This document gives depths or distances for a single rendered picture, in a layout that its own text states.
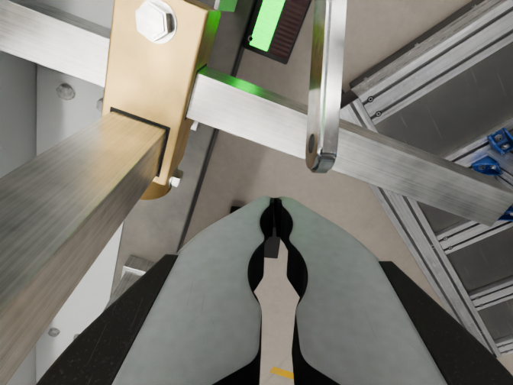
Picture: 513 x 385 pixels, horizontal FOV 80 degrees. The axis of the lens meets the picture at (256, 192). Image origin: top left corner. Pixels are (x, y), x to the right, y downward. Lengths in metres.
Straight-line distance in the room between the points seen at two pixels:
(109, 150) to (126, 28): 0.07
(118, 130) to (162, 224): 0.24
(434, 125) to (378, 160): 0.73
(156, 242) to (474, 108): 0.84
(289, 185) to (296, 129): 0.96
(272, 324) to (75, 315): 1.12
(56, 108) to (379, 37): 0.87
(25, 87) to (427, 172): 0.45
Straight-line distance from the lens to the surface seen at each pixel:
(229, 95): 0.21
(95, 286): 0.67
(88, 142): 0.17
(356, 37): 1.06
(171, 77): 0.20
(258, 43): 0.32
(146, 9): 0.19
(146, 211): 0.42
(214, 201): 1.22
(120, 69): 0.21
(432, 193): 0.26
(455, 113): 0.97
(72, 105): 0.49
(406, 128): 0.93
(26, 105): 0.50
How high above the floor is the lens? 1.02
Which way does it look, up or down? 60 degrees down
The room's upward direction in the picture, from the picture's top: 175 degrees counter-clockwise
